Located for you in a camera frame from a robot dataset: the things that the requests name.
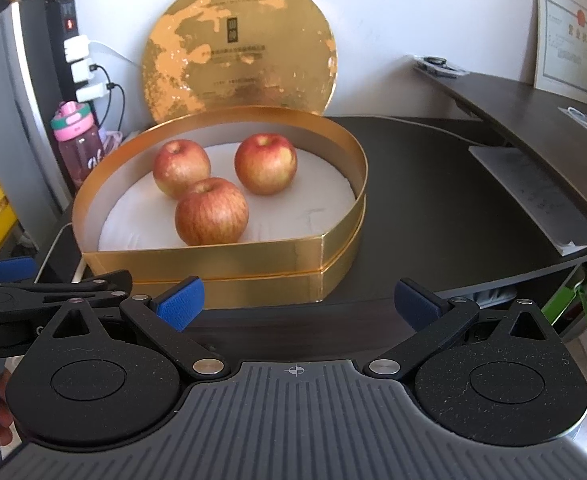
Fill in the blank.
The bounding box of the black power strip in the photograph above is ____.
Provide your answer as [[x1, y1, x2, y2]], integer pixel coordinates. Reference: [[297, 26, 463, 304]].
[[44, 0, 100, 111]]

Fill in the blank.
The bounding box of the gold gift box base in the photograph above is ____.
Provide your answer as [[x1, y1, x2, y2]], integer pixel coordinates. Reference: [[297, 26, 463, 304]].
[[72, 105, 368, 312]]

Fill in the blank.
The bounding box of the grey monitor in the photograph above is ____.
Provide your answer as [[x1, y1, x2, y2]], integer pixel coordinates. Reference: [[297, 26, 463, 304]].
[[0, 2, 75, 243]]

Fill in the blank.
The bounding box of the black charger cable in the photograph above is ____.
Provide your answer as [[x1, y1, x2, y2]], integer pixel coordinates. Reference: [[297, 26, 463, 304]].
[[106, 82, 127, 136], [90, 64, 115, 92]]

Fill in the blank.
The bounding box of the thin white desk cable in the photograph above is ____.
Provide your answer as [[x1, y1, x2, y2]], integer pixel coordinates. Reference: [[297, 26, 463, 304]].
[[373, 117, 510, 147]]

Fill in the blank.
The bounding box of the gold round box lid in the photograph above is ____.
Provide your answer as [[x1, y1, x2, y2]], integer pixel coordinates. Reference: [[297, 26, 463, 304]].
[[142, 0, 338, 127]]

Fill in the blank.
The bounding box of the white box liner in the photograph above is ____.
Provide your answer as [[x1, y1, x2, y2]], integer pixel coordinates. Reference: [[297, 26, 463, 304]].
[[97, 141, 357, 253]]

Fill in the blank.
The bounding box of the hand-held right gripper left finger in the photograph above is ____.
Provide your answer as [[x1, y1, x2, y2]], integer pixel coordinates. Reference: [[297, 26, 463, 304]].
[[48, 277, 231, 382]]

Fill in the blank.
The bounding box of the clear packet with black part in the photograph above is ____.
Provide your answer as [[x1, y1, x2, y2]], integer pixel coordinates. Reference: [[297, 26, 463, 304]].
[[413, 54, 471, 80]]

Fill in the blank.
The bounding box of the white charger cable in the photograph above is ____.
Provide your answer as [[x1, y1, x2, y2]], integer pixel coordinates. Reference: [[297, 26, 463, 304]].
[[87, 39, 145, 69]]

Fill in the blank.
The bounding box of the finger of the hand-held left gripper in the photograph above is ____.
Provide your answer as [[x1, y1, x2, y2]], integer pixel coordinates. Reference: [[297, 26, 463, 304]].
[[0, 255, 38, 286], [0, 269, 135, 312]]

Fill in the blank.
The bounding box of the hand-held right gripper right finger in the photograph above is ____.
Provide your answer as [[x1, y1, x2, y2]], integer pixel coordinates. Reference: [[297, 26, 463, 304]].
[[362, 279, 559, 382]]

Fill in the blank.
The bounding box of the white paper stack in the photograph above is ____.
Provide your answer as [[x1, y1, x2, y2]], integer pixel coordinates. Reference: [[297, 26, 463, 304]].
[[468, 145, 587, 257]]

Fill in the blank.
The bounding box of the white charger plug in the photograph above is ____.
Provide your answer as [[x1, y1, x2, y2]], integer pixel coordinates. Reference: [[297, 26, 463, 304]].
[[70, 60, 97, 84], [64, 35, 90, 64], [76, 82, 109, 103]]

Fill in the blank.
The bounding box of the dark wooden desk shelf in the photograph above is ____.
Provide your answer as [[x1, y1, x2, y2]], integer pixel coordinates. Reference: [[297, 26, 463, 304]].
[[403, 57, 587, 242]]

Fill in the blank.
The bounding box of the framed paper certificate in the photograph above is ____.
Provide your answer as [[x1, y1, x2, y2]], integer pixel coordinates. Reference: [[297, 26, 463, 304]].
[[533, 0, 587, 109]]

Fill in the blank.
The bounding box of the pink water bottle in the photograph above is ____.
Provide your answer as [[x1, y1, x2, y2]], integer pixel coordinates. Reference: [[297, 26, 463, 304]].
[[50, 101, 107, 192]]

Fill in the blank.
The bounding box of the red apple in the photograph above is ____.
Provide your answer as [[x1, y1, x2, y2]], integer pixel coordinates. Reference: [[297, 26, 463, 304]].
[[174, 177, 250, 247], [152, 140, 212, 200], [234, 133, 298, 196]]

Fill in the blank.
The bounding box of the small clear plastic bag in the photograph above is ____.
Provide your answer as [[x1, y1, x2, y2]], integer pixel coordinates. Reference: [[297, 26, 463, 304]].
[[558, 106, 587, 137]]

